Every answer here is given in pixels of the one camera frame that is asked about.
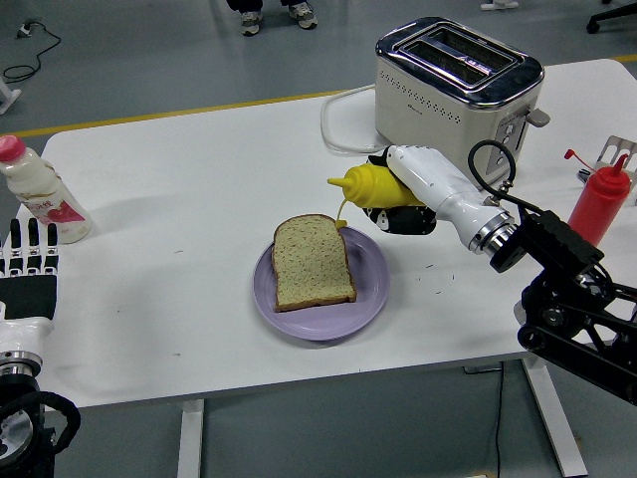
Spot red squeeze bottle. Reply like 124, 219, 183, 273
563, 147, 633, 249

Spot black office chair base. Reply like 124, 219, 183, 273
585, 0, 637, 35

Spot yellow squeeze bottle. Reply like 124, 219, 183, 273
326, 162, 430, 230

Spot white stand base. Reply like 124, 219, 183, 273
0, 79, 24, 117

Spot black floor cable with plug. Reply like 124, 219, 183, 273
3, 18, 63, 82

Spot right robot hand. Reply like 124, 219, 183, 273
362, 143, 505, 251

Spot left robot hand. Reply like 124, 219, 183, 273
0, 216, 63, 356

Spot milk bottle with pink cap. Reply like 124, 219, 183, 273
0, 134, 95, 246

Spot slice of bread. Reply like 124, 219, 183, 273
271, 213, 358, 314

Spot white table leg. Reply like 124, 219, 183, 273
521, 357, 591, 477
176, 397, 207, 478

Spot cream and chrome toaster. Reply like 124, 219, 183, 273
373, 16, 552, 190

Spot purple plate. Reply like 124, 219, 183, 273
252, 223, 392, 344

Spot white toaster cord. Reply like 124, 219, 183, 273
319, 84, 395, 155

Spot metal spatula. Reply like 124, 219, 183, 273
575, 134, 637, 207

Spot black cable under table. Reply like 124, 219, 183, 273
494, 361, 507, 478

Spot grey sneaker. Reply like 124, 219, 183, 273
240, 9, 265, 37
288, 1, 319, 31

